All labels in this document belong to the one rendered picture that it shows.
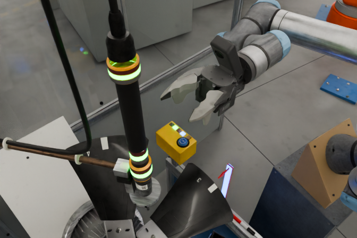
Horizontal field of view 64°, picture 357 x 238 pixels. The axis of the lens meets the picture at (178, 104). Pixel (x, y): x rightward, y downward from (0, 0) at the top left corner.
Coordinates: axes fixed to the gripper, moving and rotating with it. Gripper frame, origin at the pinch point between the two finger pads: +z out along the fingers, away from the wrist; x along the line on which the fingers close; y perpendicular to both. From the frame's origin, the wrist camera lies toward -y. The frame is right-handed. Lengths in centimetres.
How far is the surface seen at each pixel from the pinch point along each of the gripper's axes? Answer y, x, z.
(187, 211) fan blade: 47.3, -1.5, -2.5
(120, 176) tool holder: 13.2, 2.7, 13.6
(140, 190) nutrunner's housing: 17.2, -0.7, 11.6
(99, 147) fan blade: 24.0, 19.8, 10.1
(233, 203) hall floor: 166, 15, -72
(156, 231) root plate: 48.2, 0.8, 8.0
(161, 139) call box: 61, 33, -21
